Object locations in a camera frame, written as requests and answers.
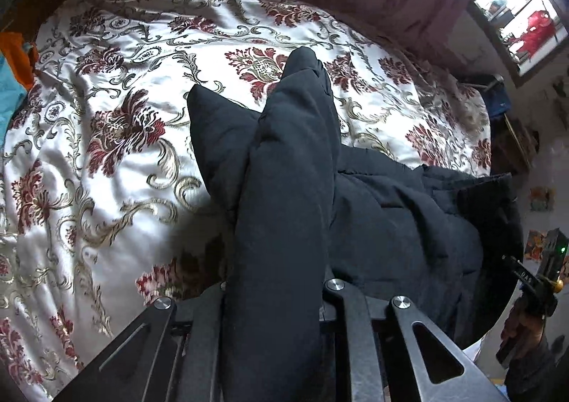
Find brown wooden furniture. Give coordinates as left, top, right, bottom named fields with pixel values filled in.
left=491, top=115, right=541, bottom=176

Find orange cloth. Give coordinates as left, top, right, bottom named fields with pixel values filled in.
left=0, top=31, right=39, bottom=90

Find red hanging garment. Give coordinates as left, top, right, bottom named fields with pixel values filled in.
left=517, top=9, right=557, bottom=57

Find person's right forearm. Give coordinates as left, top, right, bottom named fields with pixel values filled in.
left=504, top=331, right=566, bottom=402

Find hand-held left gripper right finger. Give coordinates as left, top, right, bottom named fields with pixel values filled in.
left=318, top=269, right=508, bottom=402

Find light blue cloth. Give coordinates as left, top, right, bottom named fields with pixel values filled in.
left=0, top=58, right=27, bottom=140

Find person's right hand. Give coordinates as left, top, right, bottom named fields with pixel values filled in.
left=501, top=294, right=546, bottom=361

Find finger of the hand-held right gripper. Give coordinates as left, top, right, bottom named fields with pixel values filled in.
left=501, top=253, right=542, bottom=287

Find dark blue cloth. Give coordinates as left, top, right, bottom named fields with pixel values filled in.
left=482, top=82, right=512, bottom=117

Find colourful wall sticker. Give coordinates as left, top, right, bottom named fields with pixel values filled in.
left=529, top=186, right=556, bottom=213
left=525, top=229, right=552, bottom=261

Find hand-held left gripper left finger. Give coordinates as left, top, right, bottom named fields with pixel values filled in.
left=53, top=281, right=228, bottom=402

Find floral satin bedspread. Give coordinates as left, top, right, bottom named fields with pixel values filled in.
left=0, top=0, right=494, bottom=400

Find framed window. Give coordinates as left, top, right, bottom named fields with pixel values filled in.
left=438, top=0, right=569, bottom=88

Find dark padded jacket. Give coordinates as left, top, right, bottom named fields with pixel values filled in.
left=187, top=45, right=525, bottom=402

